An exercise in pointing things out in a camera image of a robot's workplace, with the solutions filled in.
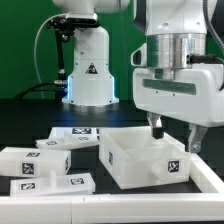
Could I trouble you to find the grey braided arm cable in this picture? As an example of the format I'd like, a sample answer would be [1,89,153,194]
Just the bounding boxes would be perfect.
[189,0,224,91]

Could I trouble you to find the white door panel with peg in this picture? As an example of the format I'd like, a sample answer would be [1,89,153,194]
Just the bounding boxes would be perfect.
[36,131,99,150]

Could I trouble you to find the white cabinet drawer box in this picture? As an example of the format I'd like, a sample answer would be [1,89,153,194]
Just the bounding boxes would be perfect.
[0,147,71,177]

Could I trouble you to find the flat white panel four tags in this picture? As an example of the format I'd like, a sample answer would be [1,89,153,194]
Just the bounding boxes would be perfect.
[48,126,108,145]

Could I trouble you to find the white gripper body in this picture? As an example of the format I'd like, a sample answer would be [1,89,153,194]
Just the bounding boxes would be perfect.
[133,64,224,127]

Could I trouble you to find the black base cables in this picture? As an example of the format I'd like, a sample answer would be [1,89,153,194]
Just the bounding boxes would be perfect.
[13,79,69,100]

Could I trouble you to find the black camera on stand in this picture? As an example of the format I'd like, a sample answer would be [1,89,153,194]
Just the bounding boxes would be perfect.
[46,14,100,102]

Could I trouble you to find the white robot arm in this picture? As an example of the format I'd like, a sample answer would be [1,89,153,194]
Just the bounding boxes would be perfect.
[52,0,224,153]

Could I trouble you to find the white L-shaped obstacle frame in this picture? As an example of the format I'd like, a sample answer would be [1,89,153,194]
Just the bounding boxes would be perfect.
[0,154,224,224]

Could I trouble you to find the white cabinet body box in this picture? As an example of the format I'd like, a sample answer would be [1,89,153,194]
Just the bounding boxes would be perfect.
[99,126,191,189]

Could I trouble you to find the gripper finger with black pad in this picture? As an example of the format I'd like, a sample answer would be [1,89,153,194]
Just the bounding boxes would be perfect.
[186,124,208,153]
[147,112,164,139]

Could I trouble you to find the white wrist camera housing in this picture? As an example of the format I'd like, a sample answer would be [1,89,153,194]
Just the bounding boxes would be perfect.
[131,44,147,67]

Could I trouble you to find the grey camera cable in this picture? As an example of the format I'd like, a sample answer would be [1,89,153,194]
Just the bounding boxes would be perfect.
[33,13,63,100]

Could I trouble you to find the white front panel with peg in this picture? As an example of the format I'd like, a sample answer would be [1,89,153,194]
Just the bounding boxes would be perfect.
[10,173,95,197]

